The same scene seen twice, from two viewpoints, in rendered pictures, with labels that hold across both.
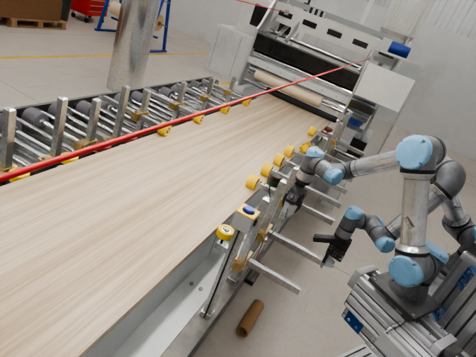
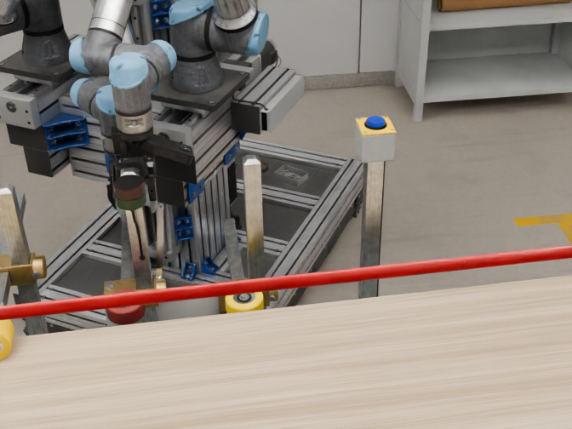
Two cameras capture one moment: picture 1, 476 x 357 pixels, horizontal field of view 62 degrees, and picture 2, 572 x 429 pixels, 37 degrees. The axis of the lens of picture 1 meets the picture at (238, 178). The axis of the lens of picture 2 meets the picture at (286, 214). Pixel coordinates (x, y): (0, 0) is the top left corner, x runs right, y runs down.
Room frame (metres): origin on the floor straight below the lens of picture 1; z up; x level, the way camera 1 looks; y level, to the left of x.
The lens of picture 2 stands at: (1.98, 1.28, 2.06)
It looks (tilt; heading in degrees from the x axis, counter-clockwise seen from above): 34 degrees down; 247
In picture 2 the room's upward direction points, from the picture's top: 1 degrees counter-clockwise
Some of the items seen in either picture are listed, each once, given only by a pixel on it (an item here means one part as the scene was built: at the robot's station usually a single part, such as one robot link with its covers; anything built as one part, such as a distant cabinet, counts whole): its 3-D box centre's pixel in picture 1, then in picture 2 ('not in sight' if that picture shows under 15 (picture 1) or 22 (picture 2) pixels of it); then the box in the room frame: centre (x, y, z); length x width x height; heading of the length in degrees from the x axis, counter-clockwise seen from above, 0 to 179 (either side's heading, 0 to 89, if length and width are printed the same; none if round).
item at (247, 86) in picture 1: (307, 100); not in sight; (4.62, -0.44, 0.95); 1.65 x 0.70 x 1.90; 75
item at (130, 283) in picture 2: (262, 231); (135, 294); (1.71, -0.21, 0.85); 0.14 x 0.06 x 0.05; 165
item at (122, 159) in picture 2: (298, 189); (135, 152); (1.66, -0.28, 1.16); 0.09 x 0.08 x 0.12; 165
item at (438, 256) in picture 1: (426, 260); (194, 25); (1.35, -0.79, 1.21); 0.13 x 0.12 x 0.14; 138
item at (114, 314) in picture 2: not in sight; (127, 319); (1.75, -0.13, 0.85); 0.08 x 0.08 x 0.11
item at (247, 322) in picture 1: (250, 317); not in sight; (1.97, -0.40, 0.04); 0.30 x 0.08 x 0.08; 165
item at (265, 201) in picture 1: (248, 242); (255, 250); (1.45, -0.14, 0.93); 0.04 x 0.04 x 0.48; 75
